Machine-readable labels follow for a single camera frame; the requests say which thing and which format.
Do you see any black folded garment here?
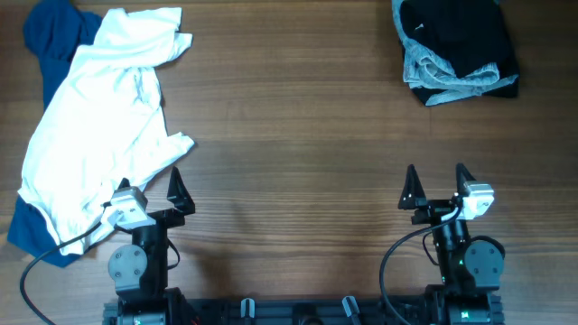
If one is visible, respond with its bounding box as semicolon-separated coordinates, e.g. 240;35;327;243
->
398;0;520;107

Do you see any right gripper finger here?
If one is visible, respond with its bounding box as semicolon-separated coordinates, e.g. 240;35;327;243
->
398;164;427;210
455;162;476;195

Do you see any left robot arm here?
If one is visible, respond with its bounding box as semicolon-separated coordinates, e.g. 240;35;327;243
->
102;167;200;325

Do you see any grey patterned folded garment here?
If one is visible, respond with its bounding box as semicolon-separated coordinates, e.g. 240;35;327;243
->
390;0;519;107

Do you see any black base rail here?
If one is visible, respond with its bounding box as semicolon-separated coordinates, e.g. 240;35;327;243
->
102;295;505;325

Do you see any white t-shirt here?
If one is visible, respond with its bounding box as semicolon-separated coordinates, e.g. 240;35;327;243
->
18;7;194;255

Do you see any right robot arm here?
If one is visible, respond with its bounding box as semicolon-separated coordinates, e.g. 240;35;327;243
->
398;163;506;324

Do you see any blue t-shirt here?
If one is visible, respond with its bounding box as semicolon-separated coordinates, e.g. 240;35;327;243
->
7;0;102;257

